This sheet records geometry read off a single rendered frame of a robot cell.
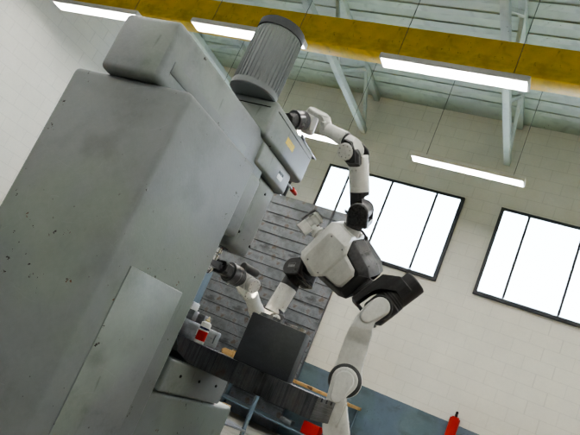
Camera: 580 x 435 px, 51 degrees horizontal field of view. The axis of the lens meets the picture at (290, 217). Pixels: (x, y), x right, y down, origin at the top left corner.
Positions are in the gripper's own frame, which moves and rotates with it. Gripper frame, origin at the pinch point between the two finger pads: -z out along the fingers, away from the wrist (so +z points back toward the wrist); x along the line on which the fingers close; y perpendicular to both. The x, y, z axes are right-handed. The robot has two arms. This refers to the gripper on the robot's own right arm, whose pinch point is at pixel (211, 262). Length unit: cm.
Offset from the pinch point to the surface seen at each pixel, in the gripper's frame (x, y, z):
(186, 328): 7.9, 28.1, -4.9
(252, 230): 8.7, -18.9, 5.8
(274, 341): 41.8, 20.1, 7.0
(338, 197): -475, -274, 633
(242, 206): 16.4, -22.6, -11.6
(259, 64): 14, -75, -31
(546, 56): -70, -373, 380
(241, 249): 9.2, -9.5, 3.8
